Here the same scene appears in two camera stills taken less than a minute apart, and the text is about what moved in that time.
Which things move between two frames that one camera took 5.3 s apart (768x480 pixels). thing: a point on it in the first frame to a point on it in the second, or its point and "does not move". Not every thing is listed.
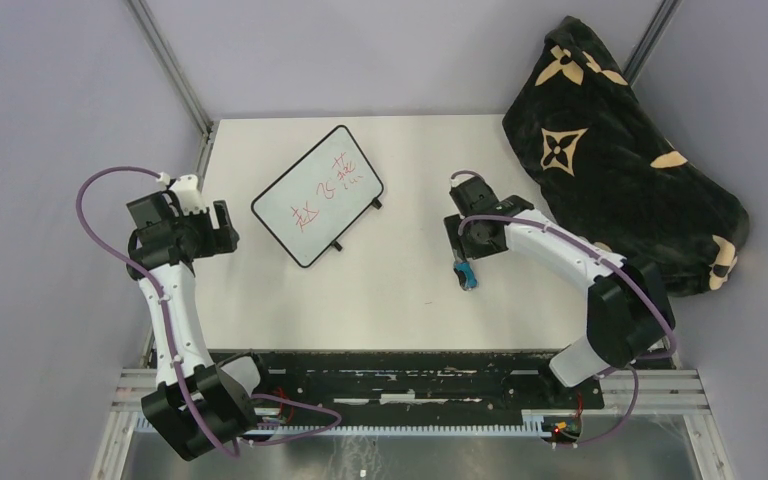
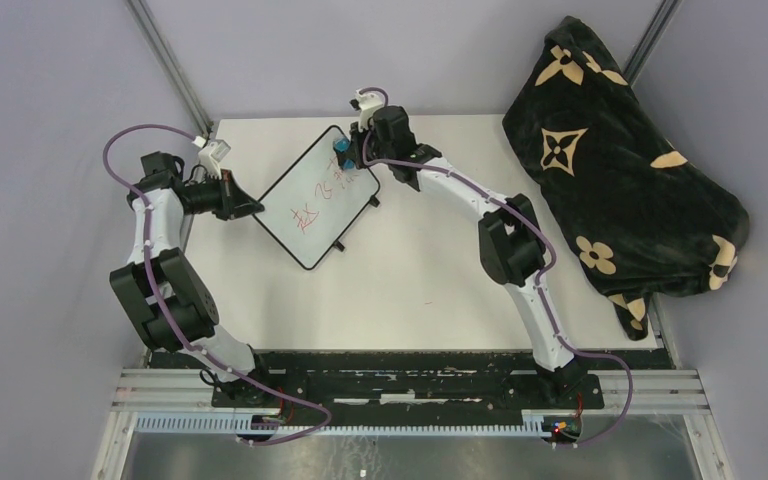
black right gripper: [453, 222] to [356, 137]
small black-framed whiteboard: [315, 204] does not move
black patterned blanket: [612, 171] does not move
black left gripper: [218, 241] to [234, 201]
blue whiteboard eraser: [465, 274] to [342, 144]
